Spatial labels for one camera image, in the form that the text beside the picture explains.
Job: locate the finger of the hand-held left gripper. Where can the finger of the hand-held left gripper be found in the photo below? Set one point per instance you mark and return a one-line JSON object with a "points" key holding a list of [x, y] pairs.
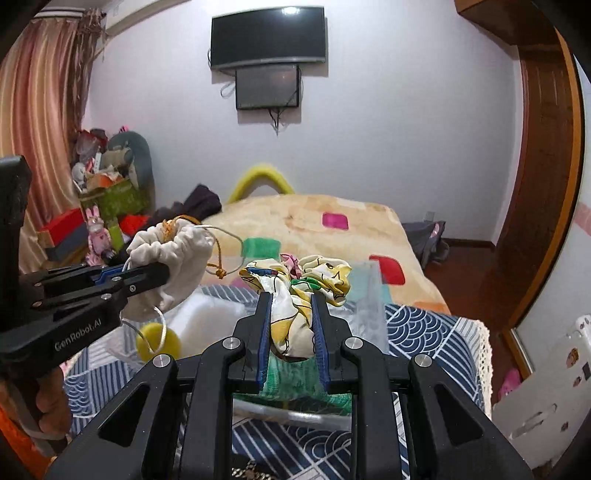
{"points": [[147, 277], [108, 275]]}

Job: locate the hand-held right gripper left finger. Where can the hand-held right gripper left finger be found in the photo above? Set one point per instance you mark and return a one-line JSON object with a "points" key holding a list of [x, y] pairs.
{"points": [[262, 332]]}

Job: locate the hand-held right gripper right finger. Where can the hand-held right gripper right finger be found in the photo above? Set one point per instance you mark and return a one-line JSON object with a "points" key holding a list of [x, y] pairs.
{"points": [[319, 337]]}

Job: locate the yellow printed silk scarf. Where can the yellow printed silk scarf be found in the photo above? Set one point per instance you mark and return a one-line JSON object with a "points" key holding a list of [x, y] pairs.
{"points": [[288, 318]]}

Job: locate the person's left hand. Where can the person's left hand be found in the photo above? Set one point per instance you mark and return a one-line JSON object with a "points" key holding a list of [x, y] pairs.
{"points": [[51, 399]]}

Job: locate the pink rabbit doll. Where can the pink rabbit doll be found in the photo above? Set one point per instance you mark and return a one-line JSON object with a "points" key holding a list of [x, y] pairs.
{"points": [[99, 237]]}

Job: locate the green patterned cloth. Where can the green patterned cloth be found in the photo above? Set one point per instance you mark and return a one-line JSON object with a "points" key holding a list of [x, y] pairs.
{"points": [[295, 378]]}

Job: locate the red cloth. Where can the red cloth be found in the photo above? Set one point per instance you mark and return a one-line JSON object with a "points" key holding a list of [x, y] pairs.
{"points": [[134, 225]]}

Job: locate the red flat box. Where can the red flat box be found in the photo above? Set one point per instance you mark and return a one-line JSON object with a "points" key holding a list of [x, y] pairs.
{"points": [[62, 226]]}

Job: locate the yellow sponge ball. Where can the yellow sponge ball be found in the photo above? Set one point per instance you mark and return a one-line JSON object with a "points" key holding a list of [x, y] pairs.
{"points": [[159, 344]]}

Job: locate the green cardboard box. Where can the green cardboard box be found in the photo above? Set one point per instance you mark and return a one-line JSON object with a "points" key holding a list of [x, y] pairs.
{"points": [[115, 201]]}

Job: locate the dark clothing pile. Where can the dark clothing pile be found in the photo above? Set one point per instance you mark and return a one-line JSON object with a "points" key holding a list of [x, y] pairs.
{"points": [[198, 201]]}

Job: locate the blue wave-pattern cloth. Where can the blue wave-pattern cloth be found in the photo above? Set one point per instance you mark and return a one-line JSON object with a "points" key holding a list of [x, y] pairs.
{"points": [[429, 350]]}

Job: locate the beige blanket with coloured squares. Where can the beige blanket with coloured squares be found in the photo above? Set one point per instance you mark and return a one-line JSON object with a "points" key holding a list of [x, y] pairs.
{"points": [[295, 217]]}

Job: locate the grey plush toy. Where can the grey plush toy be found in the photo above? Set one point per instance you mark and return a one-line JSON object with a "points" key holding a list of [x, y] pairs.
{"points": [[134, 157]]}

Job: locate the grey backpack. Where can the grey backpack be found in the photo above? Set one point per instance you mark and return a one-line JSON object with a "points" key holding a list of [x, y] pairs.
{"points": [[427, 240]]}

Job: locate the striped pink curtain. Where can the striped pink curtain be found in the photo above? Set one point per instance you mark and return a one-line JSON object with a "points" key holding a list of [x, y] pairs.
{"points": [[41, 106]]}

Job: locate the pink slipper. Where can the pink slipper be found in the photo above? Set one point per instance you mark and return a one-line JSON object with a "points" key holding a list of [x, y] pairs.
{"points": [[511, 382]]}

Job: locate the white board with stickers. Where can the white board with stickers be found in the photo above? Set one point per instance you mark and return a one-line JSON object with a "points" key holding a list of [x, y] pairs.
{"points": [[549, 392]]}

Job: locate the small black wall monitor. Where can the small black wall monitor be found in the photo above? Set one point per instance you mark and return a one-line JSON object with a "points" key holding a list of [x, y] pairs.
{"points": [[268, 86]]}

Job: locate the wooden door frame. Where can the wooden door frame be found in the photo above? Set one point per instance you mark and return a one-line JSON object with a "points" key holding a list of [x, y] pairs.
{"points": [[540, 184]]}

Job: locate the black wall television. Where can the black wall television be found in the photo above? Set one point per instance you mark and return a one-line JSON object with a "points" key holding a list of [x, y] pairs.
{"points": [[270, 37]]}

